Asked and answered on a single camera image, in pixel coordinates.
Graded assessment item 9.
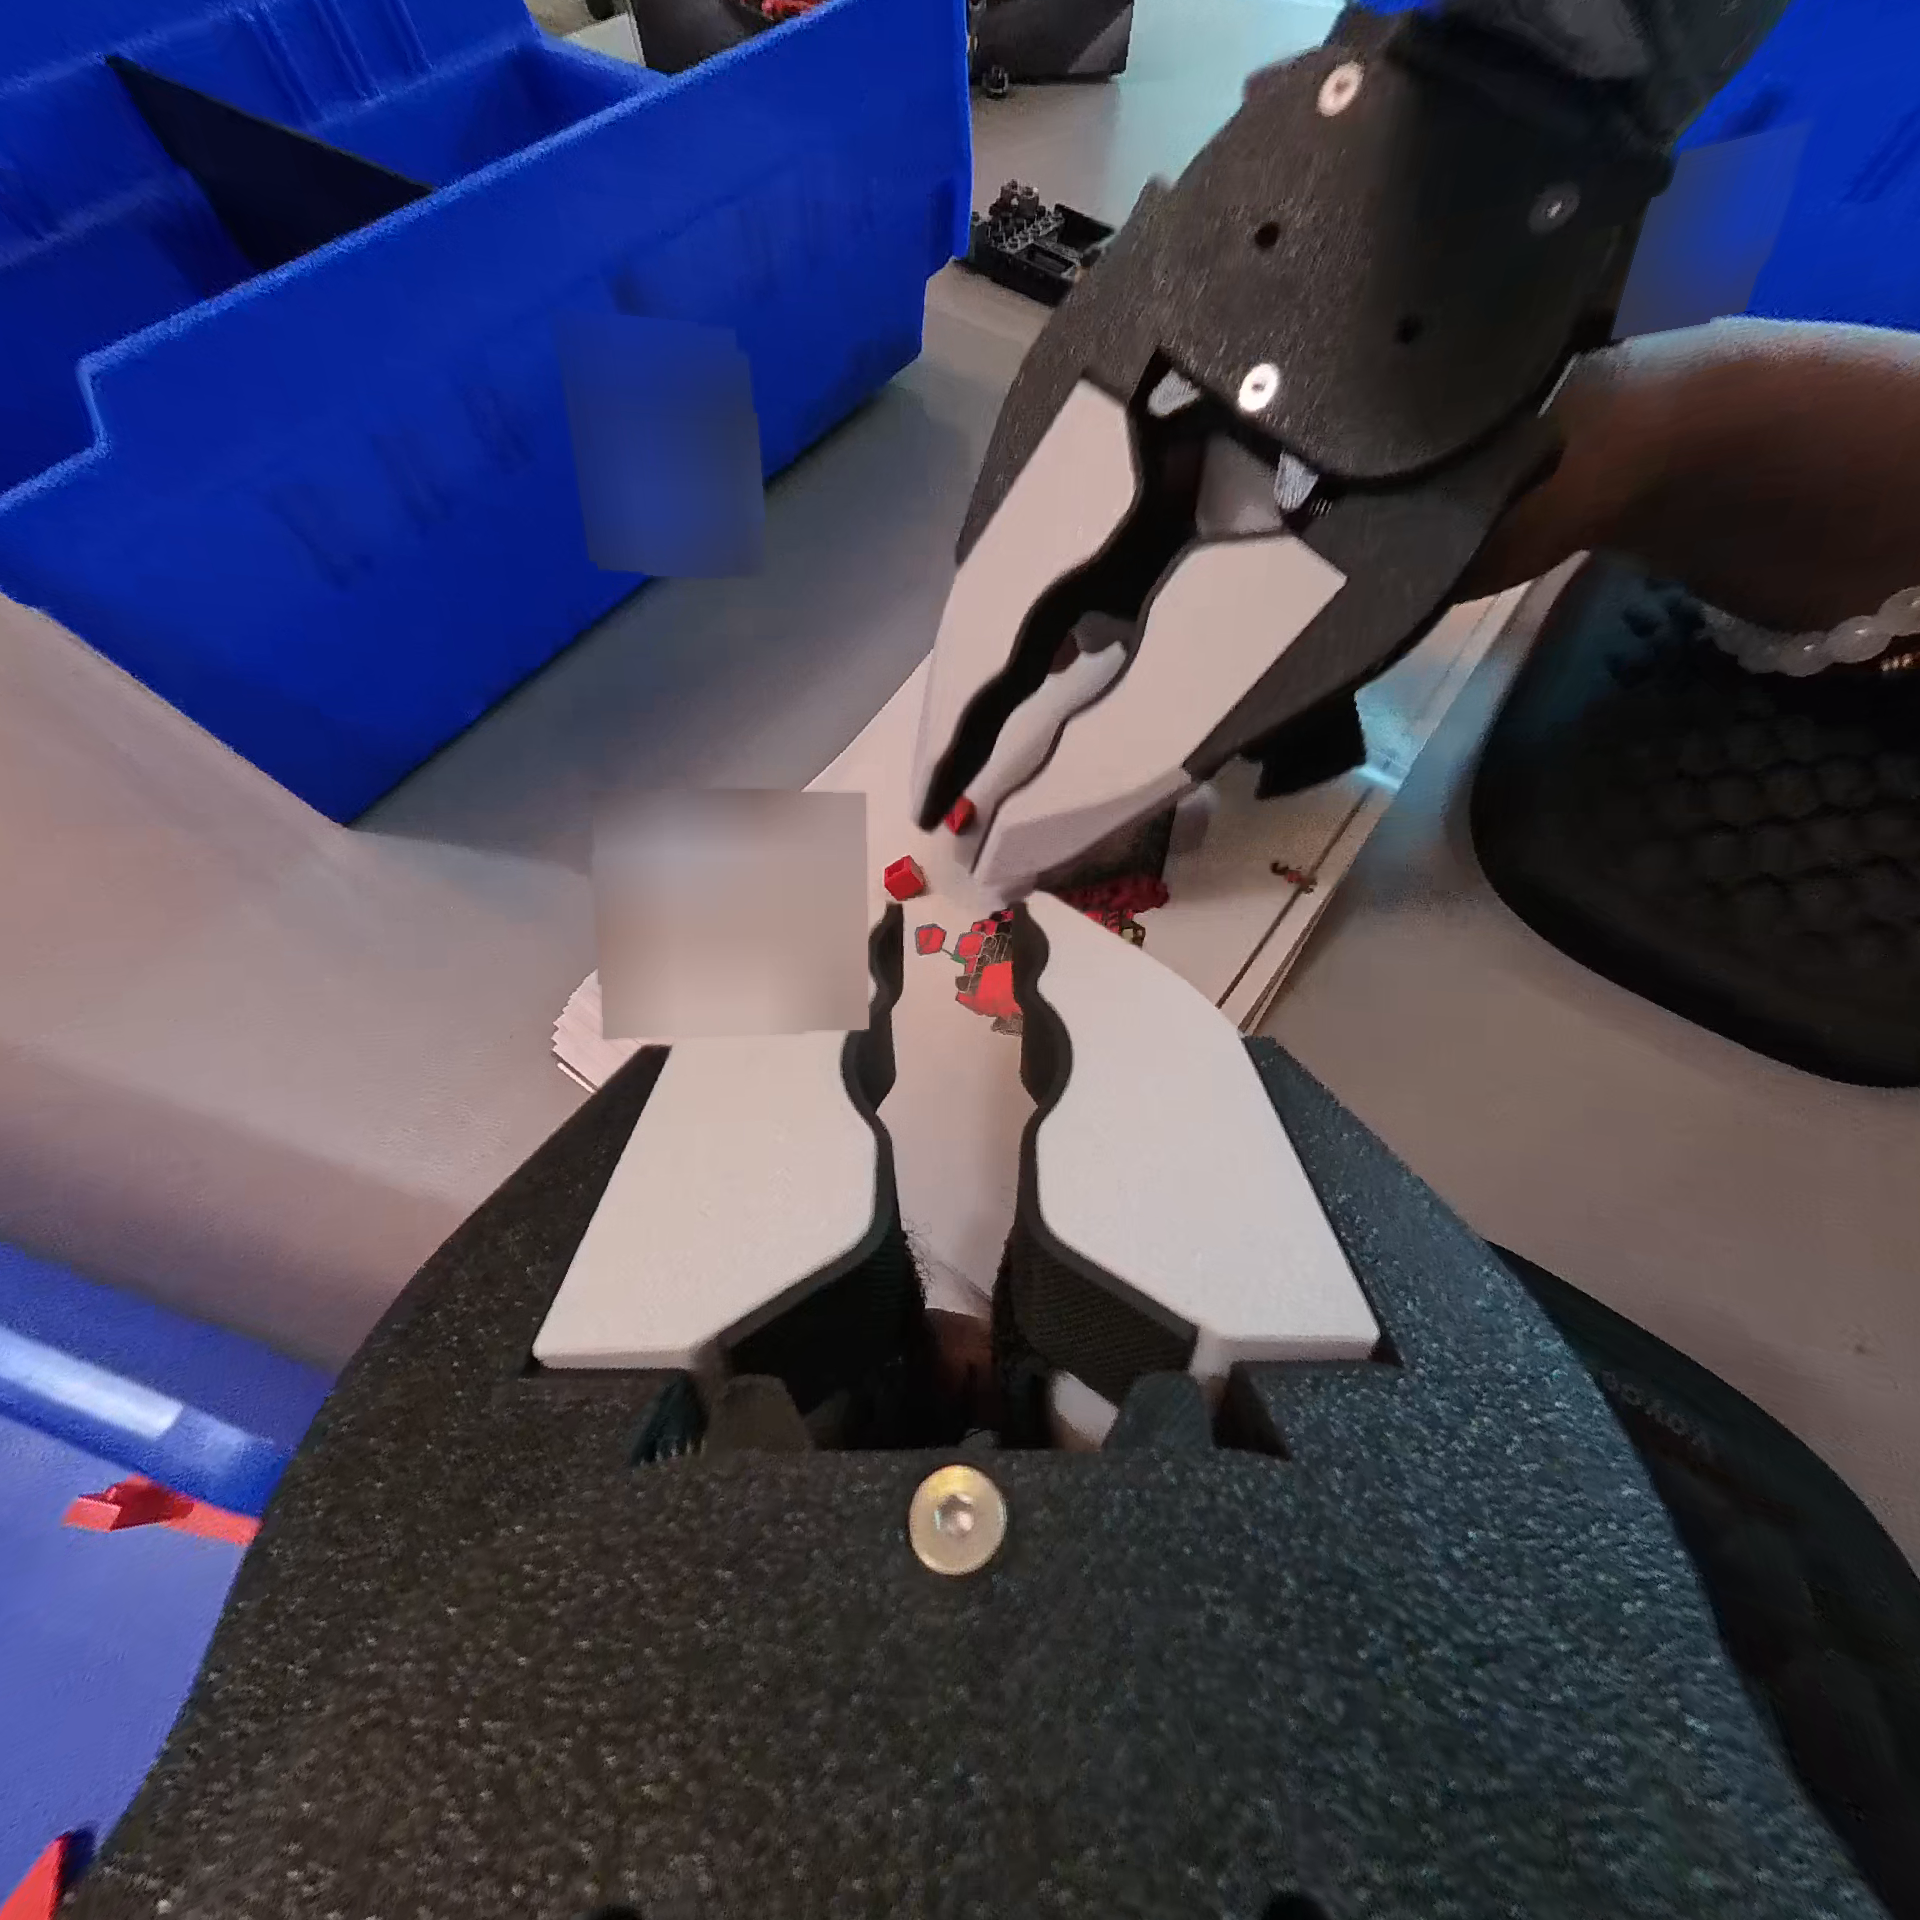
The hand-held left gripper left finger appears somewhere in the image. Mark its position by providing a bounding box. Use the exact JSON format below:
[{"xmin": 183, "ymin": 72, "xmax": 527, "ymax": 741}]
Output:
[{"xmin": 533, "ymin": 902, "xmax": 921, "ymax": 1448}]

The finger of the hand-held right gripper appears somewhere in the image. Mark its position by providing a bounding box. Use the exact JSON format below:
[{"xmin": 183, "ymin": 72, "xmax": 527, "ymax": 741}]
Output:
[
  {"xmin": 913, "ymin": 375, "xmax": 1154, "ymax": 829},
  {"xmin": 964, "ymin": 527, "xmax": 1348, "ymax": 894}
]

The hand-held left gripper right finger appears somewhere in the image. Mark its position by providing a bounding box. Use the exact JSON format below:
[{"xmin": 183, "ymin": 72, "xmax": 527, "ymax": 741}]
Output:
[{"xmin": 1002, "ymin": 895, "xmax": 1386, "ymax": 1448}]

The lego instruction booklet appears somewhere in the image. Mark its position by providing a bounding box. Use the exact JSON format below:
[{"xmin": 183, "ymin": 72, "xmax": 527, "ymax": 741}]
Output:
[{"xmin": 550, "ymin": 576, "xmax": 1555, "ymax": 1307}]

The red and black lego car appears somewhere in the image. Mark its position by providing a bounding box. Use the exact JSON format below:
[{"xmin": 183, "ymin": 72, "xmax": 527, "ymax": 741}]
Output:
[{"xmin": 961, "ymin": 180, "xmax": 1119, "ymax": 309}]

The pile of red lego pieces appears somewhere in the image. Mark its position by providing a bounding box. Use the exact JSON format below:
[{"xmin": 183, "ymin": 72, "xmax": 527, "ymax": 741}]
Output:
[{"xmin": 0, "ymin": 1477, "xmax": 266, "ymax": 1920}]

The blue plastic storage bin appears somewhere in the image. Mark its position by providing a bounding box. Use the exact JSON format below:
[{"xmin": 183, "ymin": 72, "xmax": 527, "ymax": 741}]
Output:
[
  {"xmin": 0, "ymin": 1240, "xmax": 339, "ymax": 1910},
  {"xmin": 1621, "ymin": 0, "xmax": 1920, "ymax": 325},
  {"xmin": 0, "ymin": 0, "xmax": 973, "ymax": 827}
]

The person's right forearm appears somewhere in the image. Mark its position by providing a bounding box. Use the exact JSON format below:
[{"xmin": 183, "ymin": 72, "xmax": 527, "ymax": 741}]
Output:
[{"xmin": 1845, "ymin": 328, "xmax": 1920, "ymax": 606}]

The person's right hand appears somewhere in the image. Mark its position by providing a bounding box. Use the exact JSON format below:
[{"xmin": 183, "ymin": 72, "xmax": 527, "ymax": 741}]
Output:
[{"xmin": 1462, "ymin": 320, "xmax": 1846, "ymax": 632}]

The black dimpled cushion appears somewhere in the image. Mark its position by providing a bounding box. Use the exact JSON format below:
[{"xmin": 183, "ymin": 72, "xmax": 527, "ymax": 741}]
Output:
[{"xmin": 1469, "ymin": 568, "xmax": 1920, "ymax": 1087}]

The black rounded pad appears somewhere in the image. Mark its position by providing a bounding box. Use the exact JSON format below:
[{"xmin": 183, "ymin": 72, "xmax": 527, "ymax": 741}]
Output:
[{"xmin": 1499, "ymin": 1245, "xmax": 1920, "ymax": 1920}]

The beaded bracelet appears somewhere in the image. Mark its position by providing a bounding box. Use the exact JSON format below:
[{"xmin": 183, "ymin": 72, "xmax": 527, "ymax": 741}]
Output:
[{"xmin": 1702, "ymin": 583, "xmax": 1920, "ymax": 681}]

